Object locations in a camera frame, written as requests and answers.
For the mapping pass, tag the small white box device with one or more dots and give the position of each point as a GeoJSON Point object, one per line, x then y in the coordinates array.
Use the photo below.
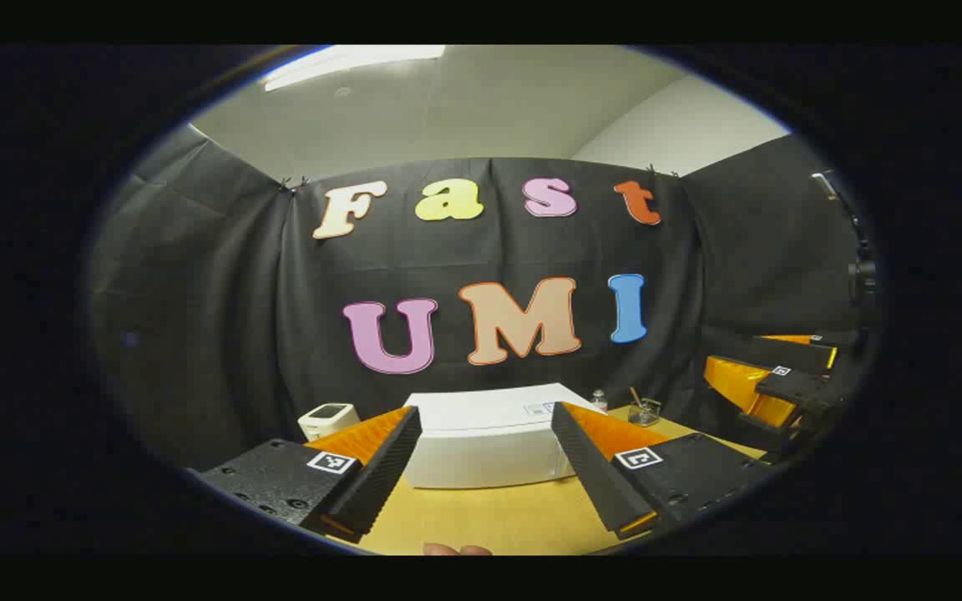
{"type": "Point", "coordinates": [326, 420]}

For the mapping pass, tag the white microwave oven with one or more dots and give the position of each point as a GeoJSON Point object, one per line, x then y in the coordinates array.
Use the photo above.
{"type": "Point", "coordinates": [481, 451]}

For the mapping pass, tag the small clear bottle pink label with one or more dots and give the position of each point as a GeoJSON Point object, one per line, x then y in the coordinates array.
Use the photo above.
{"type": "Point", "coordinates": [599, 401]}

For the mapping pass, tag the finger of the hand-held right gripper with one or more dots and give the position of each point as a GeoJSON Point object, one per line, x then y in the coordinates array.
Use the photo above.
{"type": "Point", "coordinates": [794, 352]}
{"type": "Point", "coordinates": [790, 386]}

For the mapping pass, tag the black cloth clip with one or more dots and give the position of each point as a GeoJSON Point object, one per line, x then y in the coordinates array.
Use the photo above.
{"type": "Point", "coordinates": [662, 171]}
{"type": "Point", "coordinates": [296, 183]}

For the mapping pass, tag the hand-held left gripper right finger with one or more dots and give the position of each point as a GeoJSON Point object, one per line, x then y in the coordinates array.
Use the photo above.
{"type": "Point", "coordinates": [594, 476]}

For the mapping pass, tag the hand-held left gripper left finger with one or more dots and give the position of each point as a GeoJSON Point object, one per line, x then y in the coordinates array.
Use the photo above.
{"type": "Point", "coordinates": [381, 480]}

